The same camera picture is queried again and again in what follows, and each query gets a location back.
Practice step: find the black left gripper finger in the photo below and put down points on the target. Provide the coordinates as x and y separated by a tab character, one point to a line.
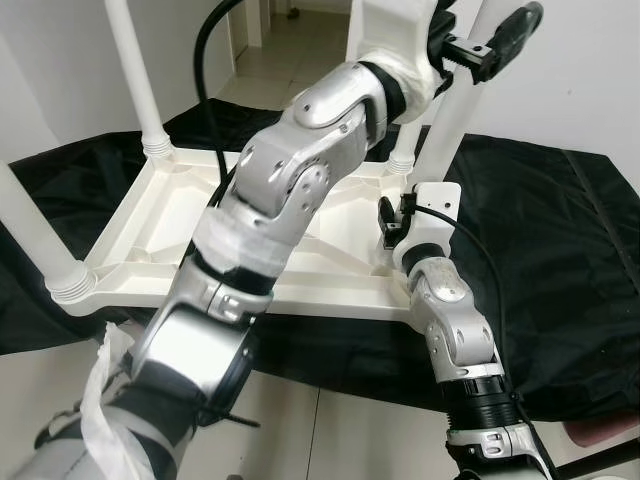
515	35

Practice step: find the white plastic tabletop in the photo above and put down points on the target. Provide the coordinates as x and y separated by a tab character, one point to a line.
130	230

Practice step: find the black cloth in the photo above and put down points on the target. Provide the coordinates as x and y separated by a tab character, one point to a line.
560	280

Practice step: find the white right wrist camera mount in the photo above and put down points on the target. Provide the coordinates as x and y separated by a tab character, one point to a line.
440	195

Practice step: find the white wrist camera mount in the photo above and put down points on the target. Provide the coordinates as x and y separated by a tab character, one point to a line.
440	195
390	40

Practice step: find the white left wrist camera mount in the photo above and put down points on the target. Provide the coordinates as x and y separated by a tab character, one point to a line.
390	40

